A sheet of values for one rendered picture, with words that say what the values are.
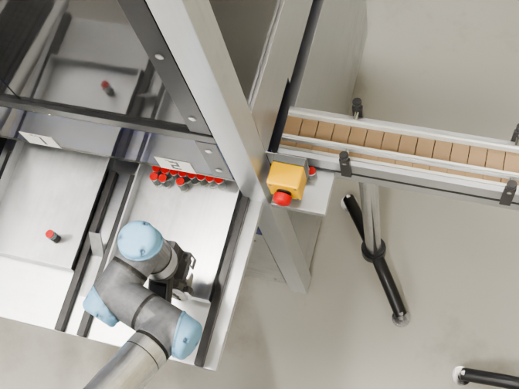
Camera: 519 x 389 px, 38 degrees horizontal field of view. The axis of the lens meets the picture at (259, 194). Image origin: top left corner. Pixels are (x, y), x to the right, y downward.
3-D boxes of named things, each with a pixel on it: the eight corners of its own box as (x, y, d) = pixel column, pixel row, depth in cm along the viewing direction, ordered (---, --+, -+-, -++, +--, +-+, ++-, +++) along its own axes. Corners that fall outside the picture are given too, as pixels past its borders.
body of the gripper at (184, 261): (198, 261, 162) (184, 242, 151) (187, 299, 159) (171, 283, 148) (165, 254, 164) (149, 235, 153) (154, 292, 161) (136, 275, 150)
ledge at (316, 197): (286, 153, 183) (285, 150, 181) (338, 163, 179) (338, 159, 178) (271, 207, 178) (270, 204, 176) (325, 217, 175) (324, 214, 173)
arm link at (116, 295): (120, 333, 131) (156, 281, 134) (71, 301, 135) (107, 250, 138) (133, 343, 139) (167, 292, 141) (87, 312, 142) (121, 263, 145)
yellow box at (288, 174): (278, 166, 171) (273, 152, 164) (309, 171, 169) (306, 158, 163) (269, 196, 168) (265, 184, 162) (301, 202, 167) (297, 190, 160)
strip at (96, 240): (98, 238, 180) (89, 231, 175) (109, 241, 179) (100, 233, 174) (79, 295, 176) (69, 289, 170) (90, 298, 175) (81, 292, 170)
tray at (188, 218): (149, 150, 187) (145, 143, 184) (249, 167, 181) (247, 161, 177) (106, 280, 176) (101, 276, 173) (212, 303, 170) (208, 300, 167)
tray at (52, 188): (29, 126, 195) (23, 121, 192) (121, 143, 189) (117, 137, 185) (-19, 250, 184) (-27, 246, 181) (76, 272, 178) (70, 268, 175)
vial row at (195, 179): (158, 170, 184) (153, 162, 180) (228, 182, 180) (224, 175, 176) (156, 178, 183) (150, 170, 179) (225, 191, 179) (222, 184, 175)
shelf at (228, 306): (16, 127, 198) (12, 124, 196) (272, 174, 181) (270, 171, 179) (-55, 302, 183) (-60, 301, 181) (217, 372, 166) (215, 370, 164)
